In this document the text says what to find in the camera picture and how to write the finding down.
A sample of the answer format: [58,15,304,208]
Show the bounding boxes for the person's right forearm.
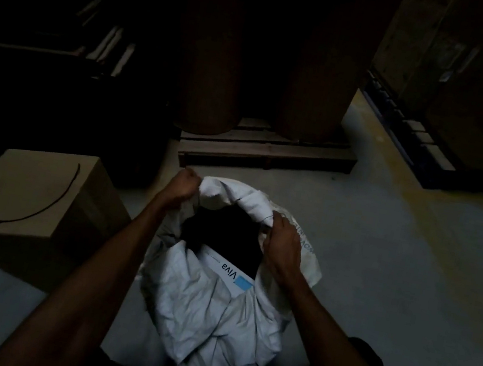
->
[263,267,445,366]

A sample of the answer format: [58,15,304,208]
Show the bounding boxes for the person's left forearm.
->
[0,171,183,366]

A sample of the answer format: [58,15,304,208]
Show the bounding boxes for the large wrapped cardboard load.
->
[358,0,483,173]

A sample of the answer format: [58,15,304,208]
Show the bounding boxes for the dark stacked pallets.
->
[0,0,192,204]

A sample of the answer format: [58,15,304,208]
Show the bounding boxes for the person's right hand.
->
[256,210,311,288]

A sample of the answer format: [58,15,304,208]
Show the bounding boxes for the brown cardboard box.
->
[0,141,141,305]

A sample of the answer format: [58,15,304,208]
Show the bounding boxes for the person's left hand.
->
[158,163,204,211]

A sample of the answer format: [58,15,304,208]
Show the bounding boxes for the white woven sack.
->
[98,162,337,366]

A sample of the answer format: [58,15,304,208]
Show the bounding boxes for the white box with blue label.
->
[194,248,259,297]

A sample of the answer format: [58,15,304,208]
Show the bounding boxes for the large brown paper roll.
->
[159,0,263,141]
[272,0,404,157]

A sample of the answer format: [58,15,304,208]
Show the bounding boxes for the wooden pallet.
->
[174,106,362,196]

